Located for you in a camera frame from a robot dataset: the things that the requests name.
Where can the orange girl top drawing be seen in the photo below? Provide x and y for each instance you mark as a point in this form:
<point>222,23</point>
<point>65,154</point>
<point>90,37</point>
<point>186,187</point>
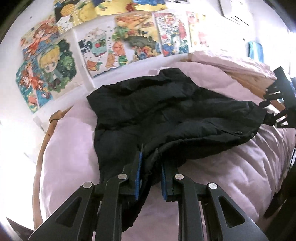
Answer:
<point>39,37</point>

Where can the blue jellyfish drawing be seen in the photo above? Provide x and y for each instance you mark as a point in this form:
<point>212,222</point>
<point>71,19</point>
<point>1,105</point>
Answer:
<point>149,5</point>

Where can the wooden bed frame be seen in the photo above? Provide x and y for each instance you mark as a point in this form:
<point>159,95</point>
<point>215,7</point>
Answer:
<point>250,174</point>

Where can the white air conditioner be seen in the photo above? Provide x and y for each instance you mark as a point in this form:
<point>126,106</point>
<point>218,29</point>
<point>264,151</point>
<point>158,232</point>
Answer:
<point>237,11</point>

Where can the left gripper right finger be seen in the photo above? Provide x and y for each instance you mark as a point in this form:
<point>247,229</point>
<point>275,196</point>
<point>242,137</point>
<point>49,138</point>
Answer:
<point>206,212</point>

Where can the blond boy drawing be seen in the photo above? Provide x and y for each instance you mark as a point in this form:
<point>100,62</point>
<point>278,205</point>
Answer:
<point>59,69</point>

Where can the black puffer jacket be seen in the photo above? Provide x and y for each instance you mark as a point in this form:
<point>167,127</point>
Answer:
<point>170,120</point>

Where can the red-haired girl drawing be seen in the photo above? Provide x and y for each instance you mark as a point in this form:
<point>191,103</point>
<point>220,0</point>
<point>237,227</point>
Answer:
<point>32,85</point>

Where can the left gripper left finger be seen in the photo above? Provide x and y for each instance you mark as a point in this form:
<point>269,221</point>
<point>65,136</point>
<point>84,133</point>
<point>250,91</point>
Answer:
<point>93,212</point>

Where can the fish and cup drawing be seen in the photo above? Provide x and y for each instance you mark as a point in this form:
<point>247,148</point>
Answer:
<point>102,50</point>

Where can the dinosaur flowers drawing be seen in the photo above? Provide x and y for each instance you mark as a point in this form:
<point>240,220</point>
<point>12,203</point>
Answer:
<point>140,33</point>

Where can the yellow moon drawing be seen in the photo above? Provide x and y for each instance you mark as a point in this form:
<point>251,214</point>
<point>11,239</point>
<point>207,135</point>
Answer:
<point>71,13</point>

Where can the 2024 dragon drawing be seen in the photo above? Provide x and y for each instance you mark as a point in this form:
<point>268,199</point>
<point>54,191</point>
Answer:
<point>173,34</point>

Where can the yellow beach drawing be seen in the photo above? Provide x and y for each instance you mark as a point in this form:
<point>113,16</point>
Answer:
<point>114,7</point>

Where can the pink pig drawing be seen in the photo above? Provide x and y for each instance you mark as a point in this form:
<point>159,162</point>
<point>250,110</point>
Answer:
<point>197,29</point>

